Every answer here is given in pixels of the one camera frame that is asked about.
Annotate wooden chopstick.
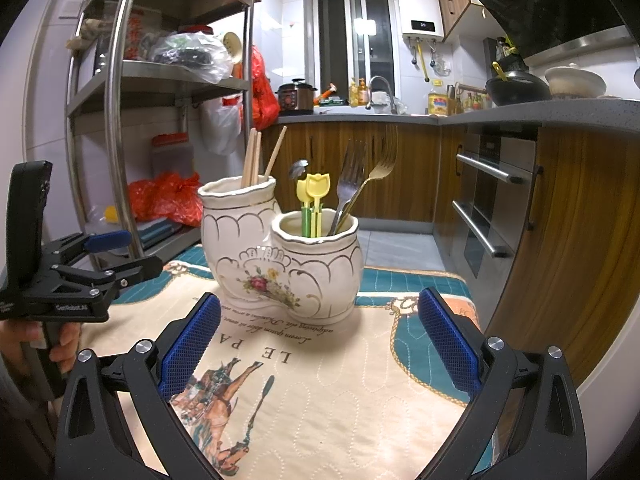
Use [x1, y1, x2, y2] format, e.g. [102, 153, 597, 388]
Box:
[250, 128, 262, 185]
[264, 125, 288, 179]
[241, 128, 257, 188]

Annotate silver flower spoon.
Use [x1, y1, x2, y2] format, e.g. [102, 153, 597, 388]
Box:
[288, 159, 309, 180]

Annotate yellow plastic utensil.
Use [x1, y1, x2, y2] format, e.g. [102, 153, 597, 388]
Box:
[306, 174, 331, 238]

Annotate silver steel fork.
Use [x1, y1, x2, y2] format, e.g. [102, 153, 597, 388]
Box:
[328, 140, 366, 236]

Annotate gold fork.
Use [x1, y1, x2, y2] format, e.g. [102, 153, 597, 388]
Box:
[335, 126, 398, 231]

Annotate green handled utensil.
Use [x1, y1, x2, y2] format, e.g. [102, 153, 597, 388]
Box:
[296, 179, 311, 237]

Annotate kitchen faucet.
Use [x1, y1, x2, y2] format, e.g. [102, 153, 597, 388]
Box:
[366, 76, 398, 115]

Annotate person left hand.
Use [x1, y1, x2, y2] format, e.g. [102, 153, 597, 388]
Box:
[1, 320, 81, 376]

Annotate red plastic bag lower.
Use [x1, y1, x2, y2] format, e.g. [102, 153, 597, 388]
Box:
[128, 171, 203, 228]

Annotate wooden base cabinets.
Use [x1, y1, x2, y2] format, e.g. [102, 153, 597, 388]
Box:
[262, 117, 639, 382]

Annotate printed horse table mat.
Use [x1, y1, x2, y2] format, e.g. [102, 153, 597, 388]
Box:
[79, 244, 497, 480]

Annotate white plastic bag hanging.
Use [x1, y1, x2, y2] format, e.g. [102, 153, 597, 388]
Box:
[200, 98, 242, 156]

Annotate white ceramic double utensil holder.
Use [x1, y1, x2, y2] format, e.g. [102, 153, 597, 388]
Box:
[198, 176, 363, 326]

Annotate clear plastic bag on shelf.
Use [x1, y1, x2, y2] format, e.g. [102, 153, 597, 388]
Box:
[148, 32, 234, 84]

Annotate steel shelving rack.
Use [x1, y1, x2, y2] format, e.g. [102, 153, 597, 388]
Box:
[64, 0, 256, 271]

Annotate red plastic bag hanging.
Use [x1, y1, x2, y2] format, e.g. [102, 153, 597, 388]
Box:
[252, 46, 280, 131]

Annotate dark rice cooker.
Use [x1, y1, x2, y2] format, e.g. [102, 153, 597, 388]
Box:
[277, 78, 317, 116]

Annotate built-in steel oven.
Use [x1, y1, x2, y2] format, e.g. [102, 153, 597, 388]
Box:
[451, 125, 537, 316]

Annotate yellow tin can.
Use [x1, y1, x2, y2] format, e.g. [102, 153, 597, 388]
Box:
[427, 92, 449, 117]

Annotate black wok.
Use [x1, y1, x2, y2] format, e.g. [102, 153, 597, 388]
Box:
[454, 61, 551, 106]

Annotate white water heater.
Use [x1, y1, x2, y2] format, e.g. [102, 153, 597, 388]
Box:
[397, 0, 445, 41]

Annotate black range hood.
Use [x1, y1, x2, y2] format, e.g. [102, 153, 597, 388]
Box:
[462, 0, 637, 59]

